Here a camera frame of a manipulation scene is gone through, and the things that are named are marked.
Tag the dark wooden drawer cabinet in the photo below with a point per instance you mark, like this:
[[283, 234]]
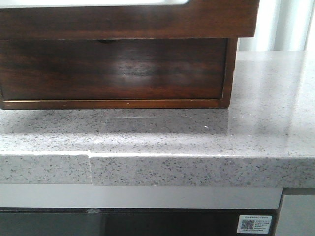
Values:
[[231, 68]]

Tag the black glass appliance door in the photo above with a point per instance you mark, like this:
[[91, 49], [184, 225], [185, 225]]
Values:
[[126, 222]]

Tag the white QR code sticker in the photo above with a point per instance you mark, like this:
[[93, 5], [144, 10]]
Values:
[[254, 224]]

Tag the white curtain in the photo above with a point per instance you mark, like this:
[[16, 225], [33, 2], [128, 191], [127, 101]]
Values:
[[283, 25]]

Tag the grey cabinet panel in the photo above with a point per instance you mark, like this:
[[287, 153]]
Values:
[[296, 213]]

